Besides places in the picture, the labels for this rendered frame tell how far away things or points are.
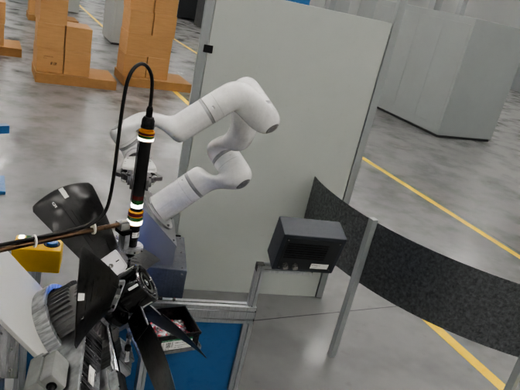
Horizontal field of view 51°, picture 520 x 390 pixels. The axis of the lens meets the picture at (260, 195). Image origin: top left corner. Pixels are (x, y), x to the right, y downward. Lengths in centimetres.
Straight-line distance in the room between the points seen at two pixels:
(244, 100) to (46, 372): 98
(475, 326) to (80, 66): 733
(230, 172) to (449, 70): 920
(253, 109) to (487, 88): 999
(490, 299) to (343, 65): 162
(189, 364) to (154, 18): 779
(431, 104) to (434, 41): 124
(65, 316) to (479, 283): 214
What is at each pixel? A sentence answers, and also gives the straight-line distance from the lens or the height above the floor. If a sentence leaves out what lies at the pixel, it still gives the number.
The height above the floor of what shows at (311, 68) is 165.
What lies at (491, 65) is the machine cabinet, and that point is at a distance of 1154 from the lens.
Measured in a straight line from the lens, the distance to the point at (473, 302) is 311.
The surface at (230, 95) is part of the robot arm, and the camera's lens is 175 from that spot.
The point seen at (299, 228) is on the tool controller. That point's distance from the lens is 210.
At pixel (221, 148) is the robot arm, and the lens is 218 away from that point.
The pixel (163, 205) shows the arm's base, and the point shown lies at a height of 117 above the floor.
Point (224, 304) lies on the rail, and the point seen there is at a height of 86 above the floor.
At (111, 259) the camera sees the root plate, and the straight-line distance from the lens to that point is 161.
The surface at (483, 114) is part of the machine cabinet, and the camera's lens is 1181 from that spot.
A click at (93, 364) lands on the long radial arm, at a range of 149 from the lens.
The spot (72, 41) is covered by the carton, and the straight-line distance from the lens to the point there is 903.
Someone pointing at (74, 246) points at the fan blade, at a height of 131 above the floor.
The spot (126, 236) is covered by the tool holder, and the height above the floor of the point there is 133.
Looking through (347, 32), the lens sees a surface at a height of 190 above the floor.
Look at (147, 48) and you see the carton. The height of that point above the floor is 65.
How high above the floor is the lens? 207
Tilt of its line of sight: 21 degrees down
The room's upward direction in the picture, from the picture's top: 13 degrees clockwise
